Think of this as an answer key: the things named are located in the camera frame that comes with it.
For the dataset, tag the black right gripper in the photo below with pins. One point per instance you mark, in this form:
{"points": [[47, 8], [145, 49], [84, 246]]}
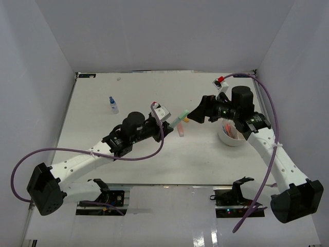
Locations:
{"points": [[206, 108]]}

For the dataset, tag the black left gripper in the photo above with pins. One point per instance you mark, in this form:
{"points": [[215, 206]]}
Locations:
{"points": [[157, 137]]}

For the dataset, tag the green highlighter pen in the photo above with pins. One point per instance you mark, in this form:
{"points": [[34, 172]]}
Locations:
{"points": [[178, 119]]}

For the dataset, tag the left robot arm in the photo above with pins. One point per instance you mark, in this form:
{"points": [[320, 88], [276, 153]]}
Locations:
{"points": [[52, 186]]}

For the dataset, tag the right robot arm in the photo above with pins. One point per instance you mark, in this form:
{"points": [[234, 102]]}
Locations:
{"points": [[299, 196]]}

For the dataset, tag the white round desk organizer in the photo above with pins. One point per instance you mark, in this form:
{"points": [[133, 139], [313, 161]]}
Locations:
{"points": [[237, 139]]}

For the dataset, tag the blue spray bottle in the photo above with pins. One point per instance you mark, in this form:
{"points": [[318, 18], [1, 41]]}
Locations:
{"points": [[113, 105]]}

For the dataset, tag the right black corner label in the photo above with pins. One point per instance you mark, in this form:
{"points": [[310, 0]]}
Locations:
{"points": [[241, 76]]}

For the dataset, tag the black corner label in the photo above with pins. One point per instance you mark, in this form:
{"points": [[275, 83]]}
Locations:
{"points": [[87, 75], [241, 76]]}

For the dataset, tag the left black corner label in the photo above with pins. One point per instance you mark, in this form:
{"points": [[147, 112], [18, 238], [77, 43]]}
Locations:
{"points": [[87, 75]]}

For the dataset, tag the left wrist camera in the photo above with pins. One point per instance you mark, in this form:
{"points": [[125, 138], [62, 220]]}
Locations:
{"points": [[161, 111]]}

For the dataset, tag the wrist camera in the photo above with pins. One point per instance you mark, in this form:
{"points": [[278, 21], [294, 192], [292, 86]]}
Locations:
{"points": [[220, 85], [161, 111]]}

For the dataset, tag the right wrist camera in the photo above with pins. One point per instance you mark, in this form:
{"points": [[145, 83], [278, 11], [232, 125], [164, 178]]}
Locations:
{"points": [[220, 85]]}

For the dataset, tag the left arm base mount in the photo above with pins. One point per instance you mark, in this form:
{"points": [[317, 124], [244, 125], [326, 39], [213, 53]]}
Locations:
{"points": [[108, 203]]}

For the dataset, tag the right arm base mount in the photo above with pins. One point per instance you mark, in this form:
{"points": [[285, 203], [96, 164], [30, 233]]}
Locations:
{"points": [[230, 202]]}

